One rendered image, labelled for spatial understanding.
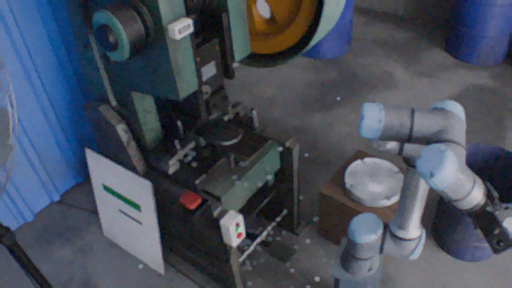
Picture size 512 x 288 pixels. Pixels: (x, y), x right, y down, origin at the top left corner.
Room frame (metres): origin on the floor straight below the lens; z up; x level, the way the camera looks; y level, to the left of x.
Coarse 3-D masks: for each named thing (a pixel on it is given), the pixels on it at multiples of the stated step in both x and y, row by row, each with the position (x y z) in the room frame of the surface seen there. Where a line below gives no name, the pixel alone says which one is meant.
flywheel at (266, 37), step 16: (256, 0) 1.68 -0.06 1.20; (272, 0) 1.60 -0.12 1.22; (288, 0) 1.55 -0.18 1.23; (304, 0) 1.46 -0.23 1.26; (320, 0) 1.44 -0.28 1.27; (256, 16) 1.66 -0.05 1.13; (272, 16) 1.60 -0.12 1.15; (288, 16) 1.55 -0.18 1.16; (304, 16) 1.46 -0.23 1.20; (320, 16) 1.49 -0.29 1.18; (256, 32) 1.66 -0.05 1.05; (272, 32) 1.61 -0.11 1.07; (288, 32) 1.51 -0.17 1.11; (304, 32) 1.46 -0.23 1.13; (256, 48) 1.62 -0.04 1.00; (272, 48) 1.57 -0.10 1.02
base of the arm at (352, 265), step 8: (344, 248) 0.90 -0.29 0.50; (344, 256) 0.87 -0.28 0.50; (352, 256) 0.84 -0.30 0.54; (376, 256) 0.84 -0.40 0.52; (344, 264) 0.85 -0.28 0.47; (352, 264) 0.82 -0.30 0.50; (360, 264) 0.81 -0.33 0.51; (368, 264) 0.81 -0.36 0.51; (376, 264) 0.82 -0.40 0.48; (352, 272) 0.81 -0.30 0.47; (360, 272) 0.80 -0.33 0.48; (368, 272) 0.80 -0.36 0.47
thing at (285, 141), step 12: (276, 132) 1.47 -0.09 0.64; (288, 144) 1.40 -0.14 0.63; (288, 156) 1.39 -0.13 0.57; (288, 168) 1.39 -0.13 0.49; (276, 180) 1.45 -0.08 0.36; (288, 180) 1.39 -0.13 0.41; (276, 192) 1.44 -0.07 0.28; (288, 192) 1.39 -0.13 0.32; (264, 204) 1.51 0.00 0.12; (276, 204) 1.45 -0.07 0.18; (288, 204) 1.39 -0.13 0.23; (264, 216) 1.51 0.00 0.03; (288, 216) 1.40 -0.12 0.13; (300, 216) 1.47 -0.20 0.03; (288, 228) 1.40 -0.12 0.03; (300, 228) 1.39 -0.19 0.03
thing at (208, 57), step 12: (204, 36) 1.43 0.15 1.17; (216, 36) 1.41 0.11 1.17; (204, 48) 1.35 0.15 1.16; (216, 48) 1.38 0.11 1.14; (204, 60) 1.34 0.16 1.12; (216, 60) 1.39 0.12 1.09; (204, 72) 1.33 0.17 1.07; (216, 72) 1.38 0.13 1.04; (204, 84) 1.32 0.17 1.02; (216, 84) 1.37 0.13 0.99; (204, 96) 1.30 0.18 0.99; (216, 96) 1.32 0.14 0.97; (180, 108) 1.37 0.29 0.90; (192, 108) 1.32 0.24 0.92; (204, 108) 1.31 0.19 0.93; (216, 108) 1.30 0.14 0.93
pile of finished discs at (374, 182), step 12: (348, 168) 1.45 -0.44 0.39; (360, 168) 1.44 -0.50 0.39; (372, 168) 1.43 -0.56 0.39; (384, 168) 1.42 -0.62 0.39; (396, 168) 1.41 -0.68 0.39; (348, 180) 1.37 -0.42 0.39; (360, 180) 1.36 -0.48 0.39; (372, 180) 1.34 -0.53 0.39; (384, 180) 1.33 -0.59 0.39; (396, 180) 1.33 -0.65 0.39; (348, 192) 1.31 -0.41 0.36; (360, 192) 1.28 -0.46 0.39; (372, 192) 1.27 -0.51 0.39; (384, 192) 1.26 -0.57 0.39; (396, 192) 1.25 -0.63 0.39; (372, 204) 1.22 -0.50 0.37; (384, 204) 1.22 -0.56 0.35
